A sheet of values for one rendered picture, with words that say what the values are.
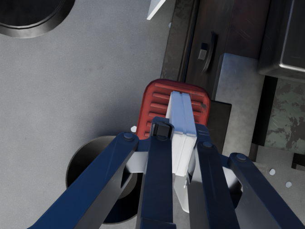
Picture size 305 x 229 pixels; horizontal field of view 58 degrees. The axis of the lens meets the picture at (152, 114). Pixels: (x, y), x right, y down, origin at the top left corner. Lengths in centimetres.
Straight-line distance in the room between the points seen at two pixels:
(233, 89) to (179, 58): 63
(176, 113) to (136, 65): 84
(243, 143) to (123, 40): 74
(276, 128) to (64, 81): 80
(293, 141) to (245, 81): 10
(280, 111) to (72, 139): 78
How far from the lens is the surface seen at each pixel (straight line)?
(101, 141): 96
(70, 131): 103
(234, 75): 38
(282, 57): 33
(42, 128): 106
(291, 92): 40
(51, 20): 107
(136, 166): 15
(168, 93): 24
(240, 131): 38
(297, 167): 113
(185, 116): 18
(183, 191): 42
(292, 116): 40
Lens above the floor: 100
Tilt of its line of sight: 88 degrees down
